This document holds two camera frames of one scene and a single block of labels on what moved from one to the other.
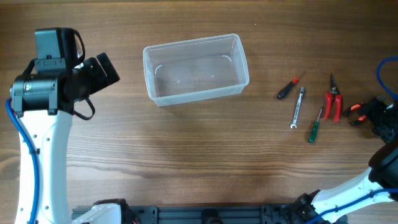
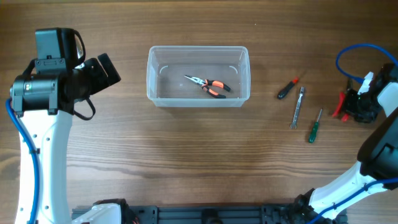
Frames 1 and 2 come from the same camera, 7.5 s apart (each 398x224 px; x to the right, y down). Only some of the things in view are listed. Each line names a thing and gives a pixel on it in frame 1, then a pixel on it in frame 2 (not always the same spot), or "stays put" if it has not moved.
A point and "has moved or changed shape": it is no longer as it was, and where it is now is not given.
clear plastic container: [196, 70] has moved or changed shape
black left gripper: [101, 72] stays put
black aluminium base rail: [280, 214] stays put
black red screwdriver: [288, 88] stays put
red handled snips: [333, 94] has moved or changed shape
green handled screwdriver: [313, 132] stays put
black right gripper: [374, 109] to [351, 104]
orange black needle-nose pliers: [354, 109] has moved or changed shape
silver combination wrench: [294, 124] stays put
